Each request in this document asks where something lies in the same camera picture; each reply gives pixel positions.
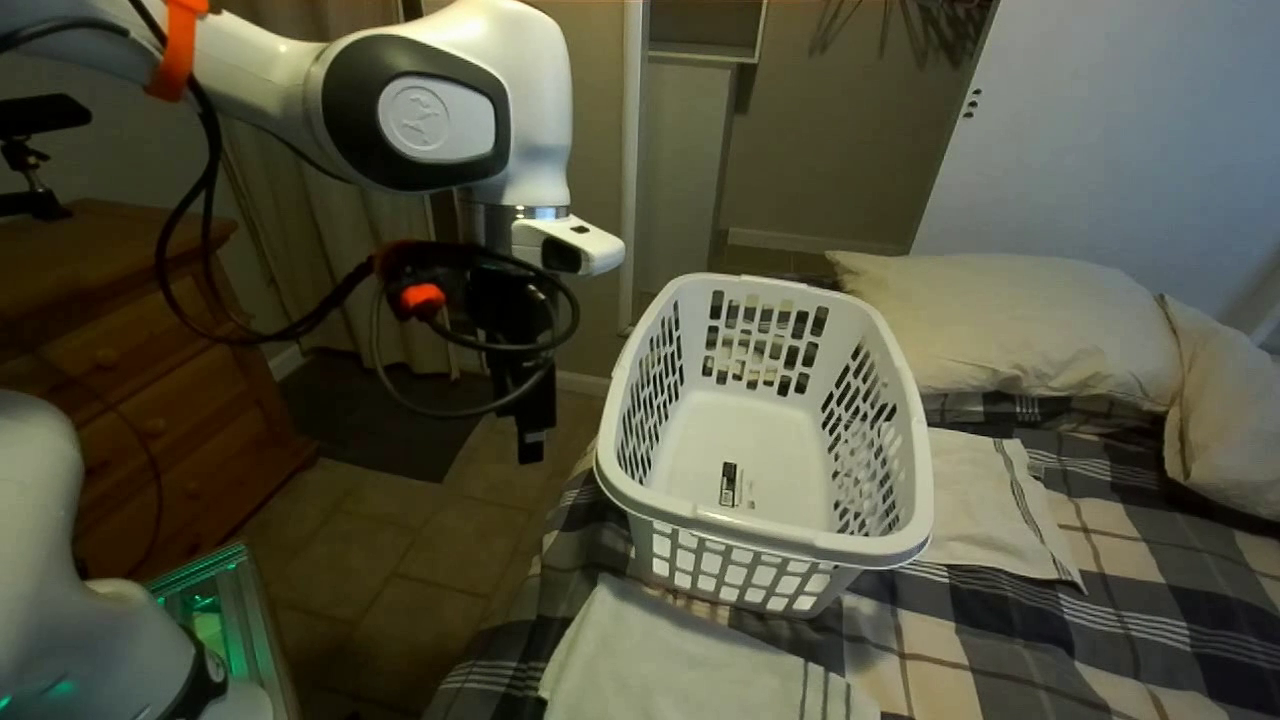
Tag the large cream pillow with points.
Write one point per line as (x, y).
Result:
(1014, 327)

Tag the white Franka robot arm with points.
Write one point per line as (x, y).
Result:
(443, 113)

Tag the beige curtain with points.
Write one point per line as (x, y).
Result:
(320, 226)

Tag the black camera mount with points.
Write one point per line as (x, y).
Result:
(43, 113)

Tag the white terry towel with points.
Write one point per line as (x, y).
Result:
(642, 667)

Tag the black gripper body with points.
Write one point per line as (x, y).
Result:
(519, 327)

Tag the small cream pillow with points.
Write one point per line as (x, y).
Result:
(1227, 401)

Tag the folded cream striped towel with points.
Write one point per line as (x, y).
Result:
(980, 507)

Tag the white plastic laundry basket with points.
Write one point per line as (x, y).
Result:
(775, 466)

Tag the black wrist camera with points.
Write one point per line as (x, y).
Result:
(402, 265)

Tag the green lit control box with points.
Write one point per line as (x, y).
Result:
(223, 625)

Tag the plaid bed blanket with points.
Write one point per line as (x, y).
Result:
(1135, 625)

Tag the dark dried twig decoration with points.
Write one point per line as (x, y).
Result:
(932, 26)

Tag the wooden dresser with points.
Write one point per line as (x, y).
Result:
(146, 386)

